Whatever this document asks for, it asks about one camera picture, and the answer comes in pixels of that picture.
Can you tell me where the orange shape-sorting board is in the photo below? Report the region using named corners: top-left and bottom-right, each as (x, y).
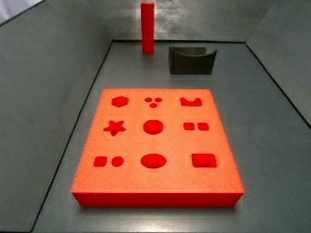
top-left (72, 88), bottom-right (244, 208)

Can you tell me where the dark grey arch holder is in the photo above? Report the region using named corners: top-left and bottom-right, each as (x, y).
top-left (169, 47), bottom-right (218, 75)

